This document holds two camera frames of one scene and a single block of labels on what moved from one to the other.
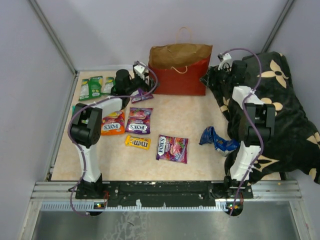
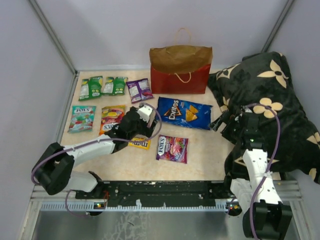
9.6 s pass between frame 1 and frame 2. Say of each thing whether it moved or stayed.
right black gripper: moved
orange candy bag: stayed
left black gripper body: moved
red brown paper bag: stayed
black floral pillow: stayed
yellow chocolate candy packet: stayed
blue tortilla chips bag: moved
